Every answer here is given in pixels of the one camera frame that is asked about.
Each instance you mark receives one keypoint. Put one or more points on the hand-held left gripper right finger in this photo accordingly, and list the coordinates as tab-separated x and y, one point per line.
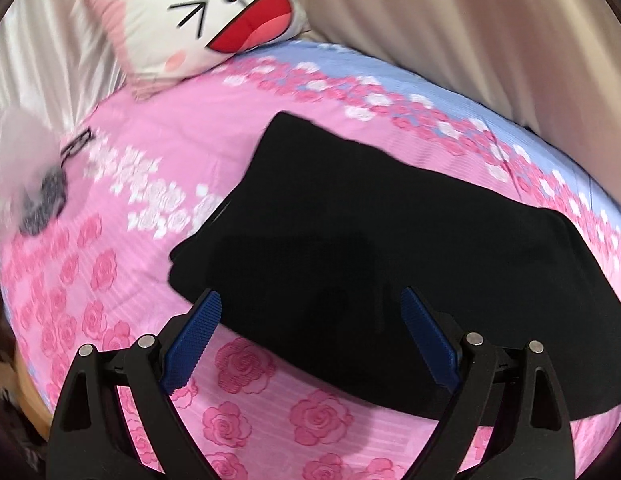
431	341

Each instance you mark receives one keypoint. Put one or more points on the clear plastic bag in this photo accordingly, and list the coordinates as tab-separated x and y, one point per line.
28	160

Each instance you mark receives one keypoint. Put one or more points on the wooden bed frame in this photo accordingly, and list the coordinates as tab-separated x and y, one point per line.
33	400

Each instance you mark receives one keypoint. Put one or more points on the pink floral bedsheet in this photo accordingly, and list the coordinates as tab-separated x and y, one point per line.
155	200

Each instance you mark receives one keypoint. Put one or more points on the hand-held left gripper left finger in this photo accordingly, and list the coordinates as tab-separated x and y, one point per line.
194	342

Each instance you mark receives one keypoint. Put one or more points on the beige curtain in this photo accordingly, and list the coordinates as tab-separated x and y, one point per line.
465	35

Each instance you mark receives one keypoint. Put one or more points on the cat face pillow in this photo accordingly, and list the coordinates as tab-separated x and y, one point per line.
190	15

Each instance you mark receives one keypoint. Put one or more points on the black pants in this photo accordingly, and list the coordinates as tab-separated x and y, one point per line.
390	260

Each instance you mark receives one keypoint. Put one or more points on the white satin curtain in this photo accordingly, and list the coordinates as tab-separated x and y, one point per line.
45	60

